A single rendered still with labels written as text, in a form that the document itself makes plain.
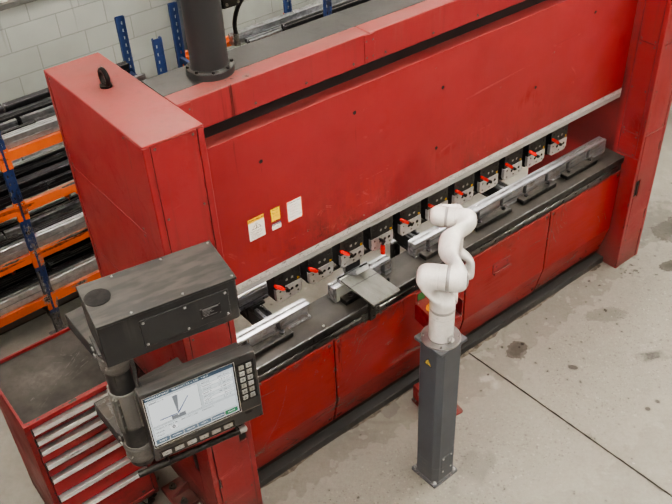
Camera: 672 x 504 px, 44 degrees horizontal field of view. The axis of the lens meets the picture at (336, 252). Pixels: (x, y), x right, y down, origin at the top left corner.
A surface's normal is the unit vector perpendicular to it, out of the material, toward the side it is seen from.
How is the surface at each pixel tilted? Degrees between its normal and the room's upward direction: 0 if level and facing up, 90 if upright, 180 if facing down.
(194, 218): 90
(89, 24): 90
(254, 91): 90
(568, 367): 0
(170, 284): 0
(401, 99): 90
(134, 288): 0
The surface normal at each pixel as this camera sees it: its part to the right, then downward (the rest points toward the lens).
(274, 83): 0.62, 0.46
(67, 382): -0.04, -0.79
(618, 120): -0.78, 0.41
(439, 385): -0.08, 0.62
